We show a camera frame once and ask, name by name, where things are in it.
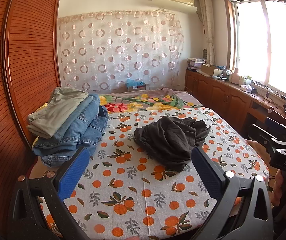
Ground black pants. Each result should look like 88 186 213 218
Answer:
134 116 211 172

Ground blue folded jeans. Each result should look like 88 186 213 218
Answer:
33 94 108 167

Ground orange fruit print bedsheet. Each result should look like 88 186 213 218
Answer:
64 107 269 239

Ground olive green folded pants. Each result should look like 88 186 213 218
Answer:
27 87 93 139

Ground wooden side cabinet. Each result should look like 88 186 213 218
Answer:
185 70 286 138

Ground white plastic jug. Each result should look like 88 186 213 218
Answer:
229 68 239 85

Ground floral pink blanket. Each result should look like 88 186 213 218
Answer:
99 88 203 113

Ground box with blue cloth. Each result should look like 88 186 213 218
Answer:
125 79 147 92

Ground cardboard box on cabinet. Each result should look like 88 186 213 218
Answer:
200 64 223 76

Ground stack of books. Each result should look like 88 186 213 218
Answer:
187 58 207 71

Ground circle pattern sheer curtain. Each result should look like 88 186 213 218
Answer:
57 10 184 94

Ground beige window drape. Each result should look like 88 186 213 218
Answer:
199 0 215 65

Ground wooden louvered wardrobe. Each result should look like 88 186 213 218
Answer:
0 0 61 234

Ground window with wooden frame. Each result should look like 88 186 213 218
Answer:
224 0 286 95

